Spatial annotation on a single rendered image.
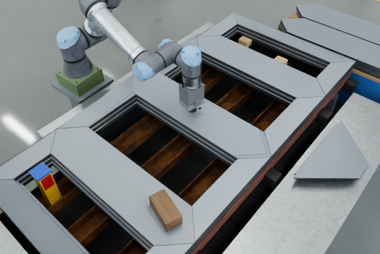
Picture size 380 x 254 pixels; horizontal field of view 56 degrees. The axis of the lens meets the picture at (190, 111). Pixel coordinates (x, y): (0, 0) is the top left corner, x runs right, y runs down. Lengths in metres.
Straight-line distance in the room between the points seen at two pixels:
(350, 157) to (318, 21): 0.95
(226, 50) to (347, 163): 0.80
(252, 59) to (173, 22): 2.06
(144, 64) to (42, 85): 2.01
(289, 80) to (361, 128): 0.38
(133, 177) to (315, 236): 0.67
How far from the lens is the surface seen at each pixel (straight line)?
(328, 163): 1.55
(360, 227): 2.40
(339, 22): 2.29
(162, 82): 1.68
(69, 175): 1.43
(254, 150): 1.41
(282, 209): 1.42
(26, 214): 1.36
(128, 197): 1.29
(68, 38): 1.86
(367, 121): 1.83
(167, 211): 1.19
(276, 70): 1.79
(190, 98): 1.44
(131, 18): 3.94
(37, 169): 1.43
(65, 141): 1.51
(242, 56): 1.85
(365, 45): 2.14
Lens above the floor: 1.95
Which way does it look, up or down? 45 degrees down
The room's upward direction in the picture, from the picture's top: 1 degrees counter-clockwise
